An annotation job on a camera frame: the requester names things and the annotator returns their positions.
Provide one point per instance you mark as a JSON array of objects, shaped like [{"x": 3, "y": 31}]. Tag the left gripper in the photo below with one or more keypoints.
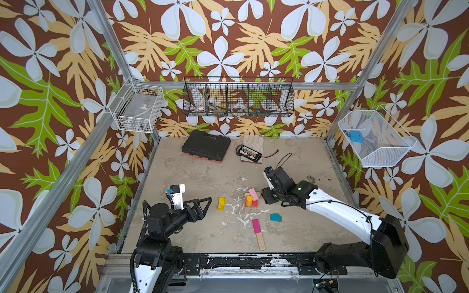
[{"x": 199, "y": 215}]

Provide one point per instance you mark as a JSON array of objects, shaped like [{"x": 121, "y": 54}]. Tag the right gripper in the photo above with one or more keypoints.
[{"x": 277, "y": 184}]

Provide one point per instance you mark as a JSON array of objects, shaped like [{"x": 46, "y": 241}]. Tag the yellow arch block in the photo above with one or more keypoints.
[{"x": 221, "y": 204}]

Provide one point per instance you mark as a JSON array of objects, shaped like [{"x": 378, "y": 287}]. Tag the teal block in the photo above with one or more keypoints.
[{"x": 275, "y": 218}]

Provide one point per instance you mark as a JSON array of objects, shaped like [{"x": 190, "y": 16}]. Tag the light pink rectangular block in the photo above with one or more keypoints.
[{"x": 254, "y": 194}]

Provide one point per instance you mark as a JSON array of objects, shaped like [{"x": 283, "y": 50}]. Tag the yellow cylinder block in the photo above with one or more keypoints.
[{"x": 249, "y": 200}]

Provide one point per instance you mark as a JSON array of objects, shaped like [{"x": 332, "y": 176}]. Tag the magenta block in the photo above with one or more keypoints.
[{"x": 256, "y": 226}]

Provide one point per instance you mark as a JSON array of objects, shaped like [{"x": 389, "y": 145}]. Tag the natural wood long block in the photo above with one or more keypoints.
[{"x": 261, "y": 241}]

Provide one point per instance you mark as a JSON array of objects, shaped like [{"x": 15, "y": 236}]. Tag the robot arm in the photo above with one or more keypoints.
[{"x": 382, "y": 246}]

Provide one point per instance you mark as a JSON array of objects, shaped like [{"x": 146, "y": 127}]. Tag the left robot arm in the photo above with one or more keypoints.
[{"x": 155, "y": 261}]

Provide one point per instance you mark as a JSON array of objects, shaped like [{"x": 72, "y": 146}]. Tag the black and red tool case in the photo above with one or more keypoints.
[{"x": 206, "y": 146}]

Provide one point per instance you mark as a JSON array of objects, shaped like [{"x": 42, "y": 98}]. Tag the white work glove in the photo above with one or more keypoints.
[{"x": 254, "y": 141}]

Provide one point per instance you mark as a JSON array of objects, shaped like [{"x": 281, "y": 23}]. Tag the blue object in basket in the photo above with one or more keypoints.
[{"x": 355, "y": 136}]

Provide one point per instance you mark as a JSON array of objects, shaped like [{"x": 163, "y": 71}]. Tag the tape roll in basket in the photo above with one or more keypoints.
[{"x": 238, "y": 107}]

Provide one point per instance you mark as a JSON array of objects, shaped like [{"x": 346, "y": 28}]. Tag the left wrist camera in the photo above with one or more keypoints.
[{"x": 175, "y": 196}]

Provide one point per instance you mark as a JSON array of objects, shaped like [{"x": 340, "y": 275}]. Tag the black charging board with cables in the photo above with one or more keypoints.
[{"x": 248, "y": 154}]

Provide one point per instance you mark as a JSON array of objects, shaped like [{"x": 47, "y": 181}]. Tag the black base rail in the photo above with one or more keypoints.
[{"x": 299, "y": 263}]

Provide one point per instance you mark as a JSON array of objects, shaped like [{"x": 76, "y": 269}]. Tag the white wire basket right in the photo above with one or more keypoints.
[{"x": 386, "y": 141}]

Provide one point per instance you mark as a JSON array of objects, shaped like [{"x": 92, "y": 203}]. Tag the white wire basket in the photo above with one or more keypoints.
[
  {"x": 386, "y": 141},
  {"x": 136, "y": 107}
]

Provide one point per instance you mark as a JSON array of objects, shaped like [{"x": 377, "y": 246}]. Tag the black wire basket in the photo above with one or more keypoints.
[{"x": 263, "y": 96}]

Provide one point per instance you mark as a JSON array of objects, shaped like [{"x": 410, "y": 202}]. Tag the white wire basket left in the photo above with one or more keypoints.
[{"x": 136, "y": 107}]

